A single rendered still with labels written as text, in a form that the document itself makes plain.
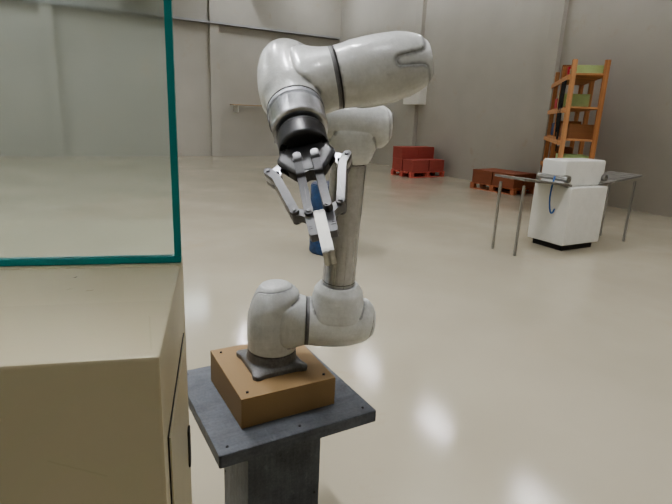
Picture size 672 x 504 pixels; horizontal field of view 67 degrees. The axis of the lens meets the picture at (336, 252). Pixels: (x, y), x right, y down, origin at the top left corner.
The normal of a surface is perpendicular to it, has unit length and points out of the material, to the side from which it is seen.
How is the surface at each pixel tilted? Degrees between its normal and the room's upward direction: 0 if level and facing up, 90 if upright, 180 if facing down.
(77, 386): 90
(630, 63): 90
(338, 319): 92
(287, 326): 87
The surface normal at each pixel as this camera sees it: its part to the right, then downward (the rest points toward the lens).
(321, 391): 0.49, 0.25
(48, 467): 0.22, 0.26
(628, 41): -0.87, 0.10
